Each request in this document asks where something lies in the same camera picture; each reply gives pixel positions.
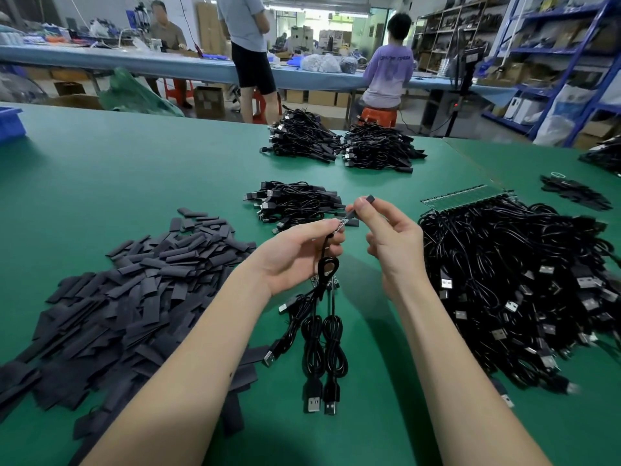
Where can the small upright cardboard box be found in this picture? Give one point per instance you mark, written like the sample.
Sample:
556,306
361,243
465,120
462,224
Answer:
210,102

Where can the orange plastic stool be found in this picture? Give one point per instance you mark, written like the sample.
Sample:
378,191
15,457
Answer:
378,117

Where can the black tripod stand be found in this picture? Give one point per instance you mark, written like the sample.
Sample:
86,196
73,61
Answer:
464,68

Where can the pile of black sleeve strips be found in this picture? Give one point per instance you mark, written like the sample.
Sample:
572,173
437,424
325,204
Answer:
116,305

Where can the person's right hand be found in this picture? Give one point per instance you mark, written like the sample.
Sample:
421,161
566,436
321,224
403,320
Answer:
393,242

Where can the white plastic bag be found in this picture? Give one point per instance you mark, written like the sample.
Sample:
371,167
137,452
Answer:
561,121

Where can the blue metal shelving rack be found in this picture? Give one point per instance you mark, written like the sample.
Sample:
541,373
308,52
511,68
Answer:
548,14

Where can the open cardboard box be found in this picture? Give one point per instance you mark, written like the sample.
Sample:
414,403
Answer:
76,102

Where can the black heat shrink sleeve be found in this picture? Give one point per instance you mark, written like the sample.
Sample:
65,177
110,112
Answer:
346,220

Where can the blue plastic bin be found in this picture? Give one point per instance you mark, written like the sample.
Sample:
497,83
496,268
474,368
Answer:
10,123

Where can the person's right forearm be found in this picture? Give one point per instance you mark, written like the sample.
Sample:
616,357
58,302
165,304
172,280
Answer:
475,383

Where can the person's left hand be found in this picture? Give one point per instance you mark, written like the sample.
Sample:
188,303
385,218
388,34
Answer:
291,255

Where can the person's left forearm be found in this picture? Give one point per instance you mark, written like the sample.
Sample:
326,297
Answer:
175,383

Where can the long blue work table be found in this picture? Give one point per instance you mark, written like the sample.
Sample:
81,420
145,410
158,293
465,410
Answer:
116,63

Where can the green plastic bag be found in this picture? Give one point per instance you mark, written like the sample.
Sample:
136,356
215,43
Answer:
139,95

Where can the dark storage shelf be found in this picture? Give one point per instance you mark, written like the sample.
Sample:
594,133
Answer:
446,34

